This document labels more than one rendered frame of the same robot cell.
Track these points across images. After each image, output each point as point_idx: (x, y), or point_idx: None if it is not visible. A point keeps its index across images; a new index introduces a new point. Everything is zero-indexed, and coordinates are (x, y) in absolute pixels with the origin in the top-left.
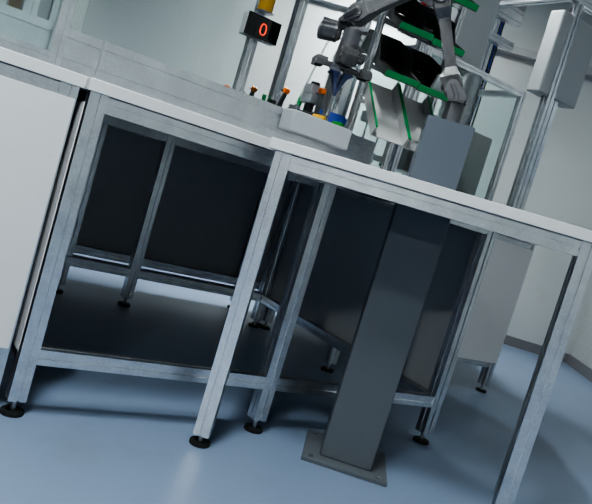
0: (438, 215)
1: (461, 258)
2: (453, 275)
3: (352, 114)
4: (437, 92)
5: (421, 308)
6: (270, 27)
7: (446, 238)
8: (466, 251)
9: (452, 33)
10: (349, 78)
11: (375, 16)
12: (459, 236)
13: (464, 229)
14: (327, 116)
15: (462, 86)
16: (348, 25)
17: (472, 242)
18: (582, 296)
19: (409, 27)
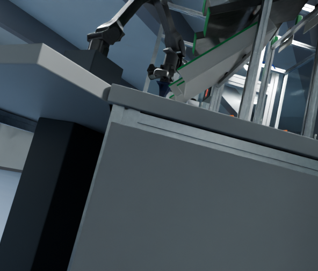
0: (17, 128)
1: (170, 216)
2: (167, 264)
3: (210, 101)
4: (206, 20)
5: (8, 216)
6: (208, 88)
7: (241, 198)
8: (166, 195)
9: (125, 4)
10: (162, 83)
11: (171, 35)
12: (207, 176)
13: (203, 155)
14: (255, 116)
15: (95, 30)
16: (179, 54)
17: (163, 169)
18: None
19: (203, 7)
